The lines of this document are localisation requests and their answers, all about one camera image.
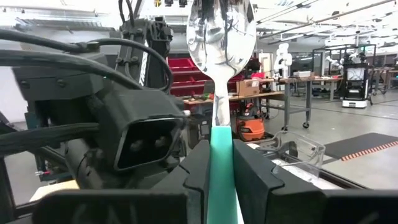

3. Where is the grey metal rolling table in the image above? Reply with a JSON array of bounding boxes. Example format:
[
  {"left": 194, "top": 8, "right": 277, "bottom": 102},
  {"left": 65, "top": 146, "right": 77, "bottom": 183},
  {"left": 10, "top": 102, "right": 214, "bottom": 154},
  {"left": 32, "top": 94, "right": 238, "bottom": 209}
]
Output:
[{"left": 278, "top": 76, "right": 343, "bottom": 130}]

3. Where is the white mobile robot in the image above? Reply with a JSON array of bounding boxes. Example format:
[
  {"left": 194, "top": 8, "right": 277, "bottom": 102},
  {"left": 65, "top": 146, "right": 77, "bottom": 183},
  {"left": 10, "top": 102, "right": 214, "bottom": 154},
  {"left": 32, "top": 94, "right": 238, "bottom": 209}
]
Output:
[{"left": 341, "top": 51, "right": 371, "bottom": 109}]

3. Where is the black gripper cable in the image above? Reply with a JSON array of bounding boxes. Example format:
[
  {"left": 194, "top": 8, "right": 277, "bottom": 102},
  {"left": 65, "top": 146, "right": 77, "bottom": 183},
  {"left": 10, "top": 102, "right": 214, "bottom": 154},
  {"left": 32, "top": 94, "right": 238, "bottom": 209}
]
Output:
[{"left": 0, "top": 27, "right": 174, "bottom": 93}]

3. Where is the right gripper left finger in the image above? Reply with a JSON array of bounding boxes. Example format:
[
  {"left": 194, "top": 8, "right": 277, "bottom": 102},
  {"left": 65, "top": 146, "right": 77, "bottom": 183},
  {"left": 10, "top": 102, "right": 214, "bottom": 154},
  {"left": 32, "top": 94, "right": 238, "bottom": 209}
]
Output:
[{"left": 152, "top": 139, "right": 212, "bottom": 224}]

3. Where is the clear plastic bin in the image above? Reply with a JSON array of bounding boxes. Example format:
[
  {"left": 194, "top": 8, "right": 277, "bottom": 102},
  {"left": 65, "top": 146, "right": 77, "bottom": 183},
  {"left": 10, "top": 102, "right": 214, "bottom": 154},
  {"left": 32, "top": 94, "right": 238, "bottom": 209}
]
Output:
[{"left": 253, "top": 130, "right": 326, "bottom": 182}]

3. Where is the black braided cable sleeve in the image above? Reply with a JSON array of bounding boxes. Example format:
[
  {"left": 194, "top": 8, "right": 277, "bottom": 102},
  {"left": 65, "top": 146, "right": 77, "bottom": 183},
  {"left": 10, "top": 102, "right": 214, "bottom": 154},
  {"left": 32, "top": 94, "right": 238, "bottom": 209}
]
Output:
[{"left": 0, "top": 122, "right": 101, "bottom": 156}]

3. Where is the brown cardboard box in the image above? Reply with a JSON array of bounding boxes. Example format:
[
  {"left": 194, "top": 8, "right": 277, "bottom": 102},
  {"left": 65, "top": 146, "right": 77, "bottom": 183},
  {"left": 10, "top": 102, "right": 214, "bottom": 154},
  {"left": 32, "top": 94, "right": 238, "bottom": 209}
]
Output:
[{"left": 236, "top": 79, "right": 261, "bottom": 97}]

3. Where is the orange shop vacuum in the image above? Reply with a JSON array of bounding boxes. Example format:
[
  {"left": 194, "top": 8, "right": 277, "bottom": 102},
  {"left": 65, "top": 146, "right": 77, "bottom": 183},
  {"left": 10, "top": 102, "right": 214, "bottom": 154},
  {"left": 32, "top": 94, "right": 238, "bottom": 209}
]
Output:
[{"left": 235, "top": 103, "right": 266, "bottom": 142}]

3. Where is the plywood base board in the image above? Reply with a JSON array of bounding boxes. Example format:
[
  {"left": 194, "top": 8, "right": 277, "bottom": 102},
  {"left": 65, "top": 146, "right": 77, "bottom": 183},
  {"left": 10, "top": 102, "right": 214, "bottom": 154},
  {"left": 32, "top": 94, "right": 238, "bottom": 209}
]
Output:
[{"left": 29, "top": 179, "right": 80, "bottom": 203}]

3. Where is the striped black floor mat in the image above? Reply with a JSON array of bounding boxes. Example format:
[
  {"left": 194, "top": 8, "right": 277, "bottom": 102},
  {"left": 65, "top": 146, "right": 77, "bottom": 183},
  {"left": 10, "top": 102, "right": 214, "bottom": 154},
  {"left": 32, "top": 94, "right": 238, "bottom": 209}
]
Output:
[{"left": 323, "top": 133, "right": 398, "bottom": 162}]

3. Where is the black metal frame rig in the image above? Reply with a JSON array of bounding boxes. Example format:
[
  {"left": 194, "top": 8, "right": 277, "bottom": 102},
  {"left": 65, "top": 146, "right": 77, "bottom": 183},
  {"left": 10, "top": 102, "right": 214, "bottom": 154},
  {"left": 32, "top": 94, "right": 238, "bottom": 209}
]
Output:
[{"left": 312, "top": 44, "right": 377, "bottom": 94}]

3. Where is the wooden workbench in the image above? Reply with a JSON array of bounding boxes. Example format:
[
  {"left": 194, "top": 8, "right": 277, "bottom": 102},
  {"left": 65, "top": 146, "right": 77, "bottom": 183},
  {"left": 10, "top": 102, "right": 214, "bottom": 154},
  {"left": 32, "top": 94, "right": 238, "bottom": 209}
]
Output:
[{"left": 182, "top": 90, "right": 285, "bottom": 125}]

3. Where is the green foam handle spoon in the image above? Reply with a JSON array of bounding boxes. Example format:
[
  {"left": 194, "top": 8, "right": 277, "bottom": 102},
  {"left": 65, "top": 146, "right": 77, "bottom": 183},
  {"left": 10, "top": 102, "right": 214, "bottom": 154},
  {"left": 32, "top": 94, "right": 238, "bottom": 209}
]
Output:
[{"left": 186, "top": 0, "right": 257, "bottom": 224}]

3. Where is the white humanoid robot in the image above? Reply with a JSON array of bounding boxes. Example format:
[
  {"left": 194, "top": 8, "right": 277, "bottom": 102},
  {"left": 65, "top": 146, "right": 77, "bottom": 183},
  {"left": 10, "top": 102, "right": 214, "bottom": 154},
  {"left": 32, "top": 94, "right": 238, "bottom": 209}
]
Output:
[{"left": 272, "top": 42, "right": 294, "bottom": 79}]

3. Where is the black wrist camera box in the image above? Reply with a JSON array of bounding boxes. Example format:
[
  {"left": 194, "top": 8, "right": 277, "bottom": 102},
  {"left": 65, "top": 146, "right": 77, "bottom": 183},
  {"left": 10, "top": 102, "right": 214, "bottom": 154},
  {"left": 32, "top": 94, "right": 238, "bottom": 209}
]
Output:
[{"left": 93, "top": 83, "right": 187, "bottom": 172}]

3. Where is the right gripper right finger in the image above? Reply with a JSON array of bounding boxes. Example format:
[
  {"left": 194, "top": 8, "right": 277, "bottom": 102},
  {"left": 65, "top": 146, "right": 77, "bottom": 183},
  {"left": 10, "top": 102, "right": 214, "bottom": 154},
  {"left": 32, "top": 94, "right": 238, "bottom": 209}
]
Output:
[{"left": 233, "top": 139, "right": 326, "bottom": 224}]

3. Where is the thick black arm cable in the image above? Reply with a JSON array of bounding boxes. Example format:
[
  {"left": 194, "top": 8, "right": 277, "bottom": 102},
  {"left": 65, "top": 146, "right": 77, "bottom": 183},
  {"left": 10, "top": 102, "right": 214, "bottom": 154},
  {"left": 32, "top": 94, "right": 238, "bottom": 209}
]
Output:
[{"left": 0, "top": 49, "right": 144, "bottom": 91}]

